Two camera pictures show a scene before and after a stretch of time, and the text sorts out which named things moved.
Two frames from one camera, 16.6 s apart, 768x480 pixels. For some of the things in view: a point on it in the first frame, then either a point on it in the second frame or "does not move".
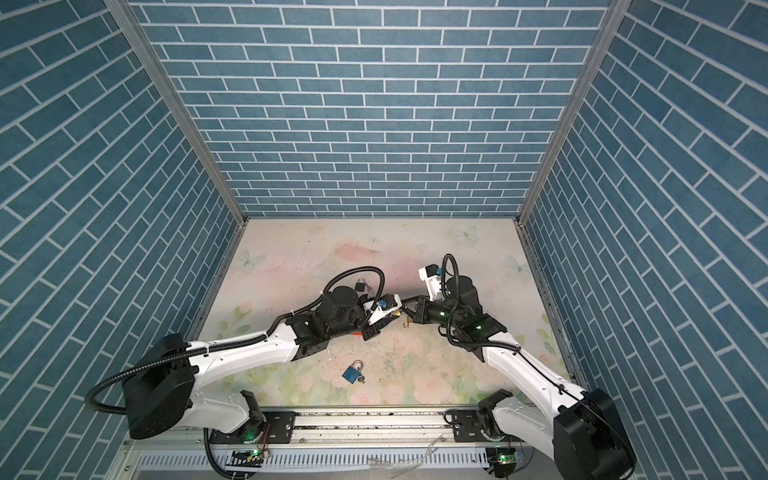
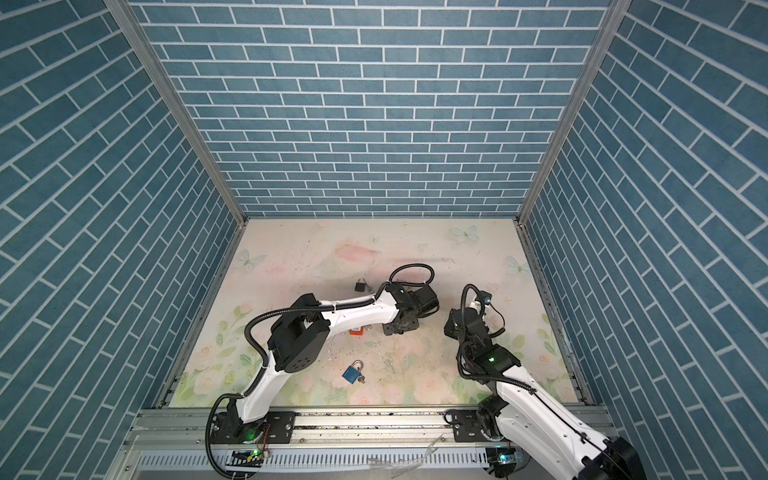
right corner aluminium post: x=572 y=111 does not move
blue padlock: x=352 y=372 does not move
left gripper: x=376 y=327 → x=393 y=330
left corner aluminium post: x=173 y=94 does not move
